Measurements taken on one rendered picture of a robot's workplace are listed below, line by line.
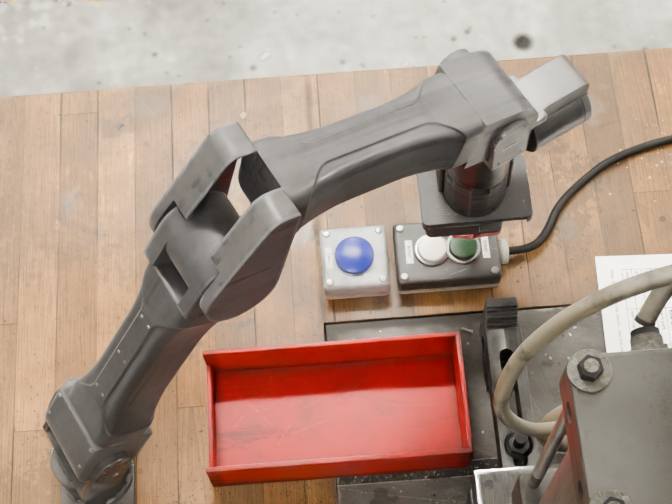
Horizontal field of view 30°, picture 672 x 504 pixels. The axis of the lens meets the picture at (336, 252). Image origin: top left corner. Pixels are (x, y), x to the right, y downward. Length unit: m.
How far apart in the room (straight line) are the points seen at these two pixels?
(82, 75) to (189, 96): 1.14
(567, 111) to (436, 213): 0.16
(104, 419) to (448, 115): 0.38
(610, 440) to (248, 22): 2.01
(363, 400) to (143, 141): 0.38
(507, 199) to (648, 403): 0.56
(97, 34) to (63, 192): 1.23
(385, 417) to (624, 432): 0.64
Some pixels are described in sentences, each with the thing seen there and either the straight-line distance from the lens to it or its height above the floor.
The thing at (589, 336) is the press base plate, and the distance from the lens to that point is 1.30.
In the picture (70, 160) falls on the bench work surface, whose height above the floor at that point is 0.90.
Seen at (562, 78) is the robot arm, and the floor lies 1.19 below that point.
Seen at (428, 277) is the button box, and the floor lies 0.93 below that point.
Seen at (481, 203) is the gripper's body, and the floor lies 1.09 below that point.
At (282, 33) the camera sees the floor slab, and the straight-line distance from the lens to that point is 2.53.
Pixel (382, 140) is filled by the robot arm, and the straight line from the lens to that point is 0.94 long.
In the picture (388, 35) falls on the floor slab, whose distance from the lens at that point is 2.52.
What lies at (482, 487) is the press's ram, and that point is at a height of 1.04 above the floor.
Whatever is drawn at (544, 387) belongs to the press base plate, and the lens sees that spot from 1.27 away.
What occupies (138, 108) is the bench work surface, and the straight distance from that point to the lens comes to 1.42.
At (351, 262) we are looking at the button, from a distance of 1.27.
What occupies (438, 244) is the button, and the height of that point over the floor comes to 0.94.
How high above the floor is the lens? 2.10
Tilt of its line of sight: 66 degrees down
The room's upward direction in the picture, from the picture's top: 4 degrees counter-clockwise
